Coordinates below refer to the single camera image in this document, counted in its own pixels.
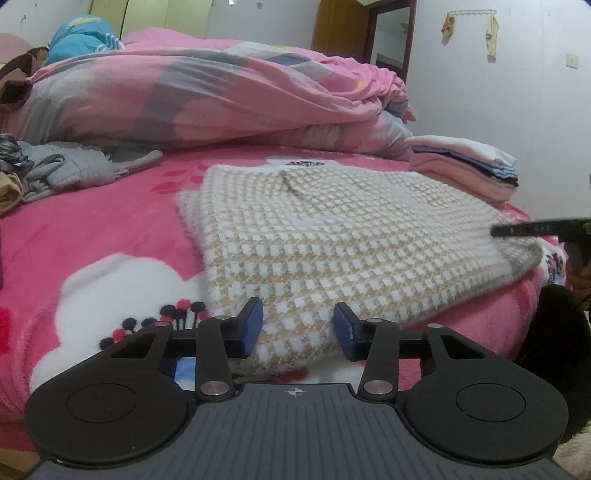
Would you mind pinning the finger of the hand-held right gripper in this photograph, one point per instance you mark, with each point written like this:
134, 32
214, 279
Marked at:
535, 229

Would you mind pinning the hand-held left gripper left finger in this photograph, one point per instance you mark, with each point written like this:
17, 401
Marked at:
251, 327

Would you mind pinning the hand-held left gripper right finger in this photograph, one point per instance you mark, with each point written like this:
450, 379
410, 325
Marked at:
344, 330

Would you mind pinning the beige white checked knit sweater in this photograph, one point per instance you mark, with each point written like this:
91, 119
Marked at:
351, 230

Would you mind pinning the black folded garment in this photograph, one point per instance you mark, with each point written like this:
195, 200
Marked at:
503, 181

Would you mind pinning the light blue folded garment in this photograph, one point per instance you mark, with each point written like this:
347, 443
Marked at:
505, 172

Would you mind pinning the pale pink folded garment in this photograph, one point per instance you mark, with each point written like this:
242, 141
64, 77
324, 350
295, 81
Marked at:
457, 180

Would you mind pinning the person's black clothing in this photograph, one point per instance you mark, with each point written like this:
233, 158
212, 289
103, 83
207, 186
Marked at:
554, 350

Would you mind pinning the white folded garment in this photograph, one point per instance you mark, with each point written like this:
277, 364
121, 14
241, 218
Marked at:
471, 150

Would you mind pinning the pink flower print blanket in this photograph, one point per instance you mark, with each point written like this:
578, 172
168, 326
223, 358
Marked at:
101, 240

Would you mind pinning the orange cream hanging cloth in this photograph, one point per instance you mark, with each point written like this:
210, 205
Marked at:
448, 30

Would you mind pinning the grey garment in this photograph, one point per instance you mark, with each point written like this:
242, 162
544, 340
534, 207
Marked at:
74, 168

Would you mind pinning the pink floral quilt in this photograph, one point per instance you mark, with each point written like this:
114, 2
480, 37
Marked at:
207, 92

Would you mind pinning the tan crumpled garment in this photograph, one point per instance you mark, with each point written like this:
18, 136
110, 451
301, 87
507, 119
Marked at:
9, 194

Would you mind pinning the pale yellow wardrobe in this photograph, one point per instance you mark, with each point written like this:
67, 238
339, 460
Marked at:
207, 18

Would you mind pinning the teal blue quilt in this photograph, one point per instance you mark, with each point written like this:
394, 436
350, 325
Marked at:
78, 37

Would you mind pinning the brown plush toy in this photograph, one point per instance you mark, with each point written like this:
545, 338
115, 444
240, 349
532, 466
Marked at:
18, 78

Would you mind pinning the pink cream bed headboard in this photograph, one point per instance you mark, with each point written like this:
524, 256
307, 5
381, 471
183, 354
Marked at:
11, 46

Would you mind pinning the wall switch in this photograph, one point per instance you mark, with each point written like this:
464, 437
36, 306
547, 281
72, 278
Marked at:
573, 61

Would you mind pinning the wall hook rail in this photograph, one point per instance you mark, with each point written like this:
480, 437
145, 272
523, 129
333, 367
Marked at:
473, 11

